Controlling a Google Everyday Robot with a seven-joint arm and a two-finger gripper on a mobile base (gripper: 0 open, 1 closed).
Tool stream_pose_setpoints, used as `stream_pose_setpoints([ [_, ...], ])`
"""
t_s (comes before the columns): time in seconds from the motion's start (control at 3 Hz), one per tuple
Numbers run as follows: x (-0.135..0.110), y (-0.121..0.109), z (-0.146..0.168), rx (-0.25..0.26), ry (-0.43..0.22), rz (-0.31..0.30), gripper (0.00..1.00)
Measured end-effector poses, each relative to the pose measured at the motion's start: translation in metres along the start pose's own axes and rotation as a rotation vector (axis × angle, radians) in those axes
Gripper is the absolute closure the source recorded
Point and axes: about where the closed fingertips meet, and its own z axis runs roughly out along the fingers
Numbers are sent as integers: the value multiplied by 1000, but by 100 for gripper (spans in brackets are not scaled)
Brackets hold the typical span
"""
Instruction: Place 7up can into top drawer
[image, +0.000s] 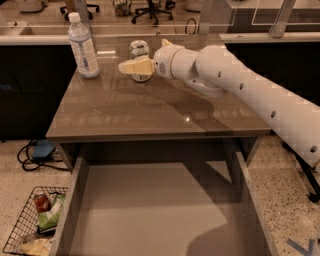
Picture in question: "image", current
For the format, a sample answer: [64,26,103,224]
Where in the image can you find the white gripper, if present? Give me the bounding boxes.
[118,39,198,80]

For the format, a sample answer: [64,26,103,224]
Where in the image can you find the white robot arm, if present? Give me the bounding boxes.
[118,39,320,169]

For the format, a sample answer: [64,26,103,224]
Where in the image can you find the grey open top drawer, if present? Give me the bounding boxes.
[50,152,272,256]

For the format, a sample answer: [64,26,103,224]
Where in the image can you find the red soda can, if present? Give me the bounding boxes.
[33,193,51,213]

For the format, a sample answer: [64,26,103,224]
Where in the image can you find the black office chair base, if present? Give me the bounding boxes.
[131,0,173,27]

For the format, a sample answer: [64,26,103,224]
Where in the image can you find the grey cabinet counter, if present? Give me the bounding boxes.
[47,36,270,166]

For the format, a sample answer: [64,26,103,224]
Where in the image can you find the clear plastic water bottle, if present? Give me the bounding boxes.
[68,12,99,78]

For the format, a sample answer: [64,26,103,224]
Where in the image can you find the blue foot pedal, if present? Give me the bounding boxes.
[32,140,55,160]

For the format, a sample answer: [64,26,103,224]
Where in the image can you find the green chip bag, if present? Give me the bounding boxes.
[37,194,65,231]

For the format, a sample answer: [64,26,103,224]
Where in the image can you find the black robot stand base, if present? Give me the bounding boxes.
[282,142,320,203]

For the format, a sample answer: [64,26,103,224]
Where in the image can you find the yellow snack bag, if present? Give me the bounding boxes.
[21,239,52,256]

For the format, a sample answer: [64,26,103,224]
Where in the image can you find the black floor cable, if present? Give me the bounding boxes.
[17,139,70,173]

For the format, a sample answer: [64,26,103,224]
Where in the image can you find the black wire basket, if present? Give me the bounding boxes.
[3,186,68,255]

